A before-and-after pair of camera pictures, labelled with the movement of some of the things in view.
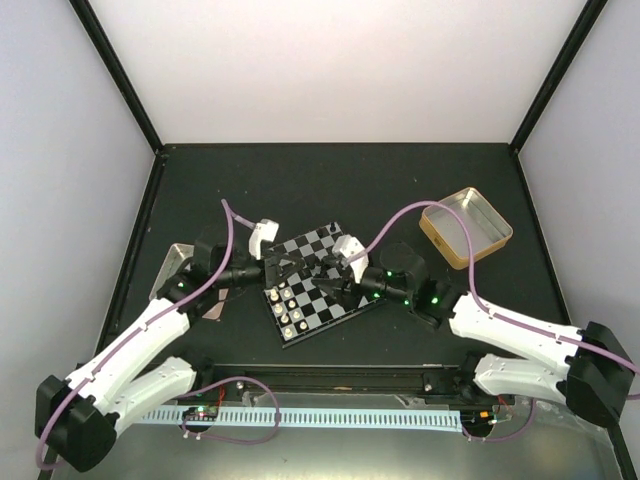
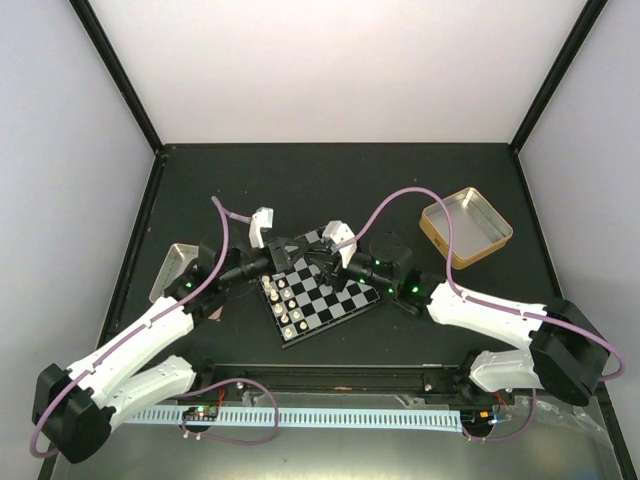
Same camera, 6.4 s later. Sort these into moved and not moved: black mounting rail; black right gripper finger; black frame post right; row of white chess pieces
Moved: black right gripper finger
Not moved: black mounting rail; row of white chess pieces; black frame post right
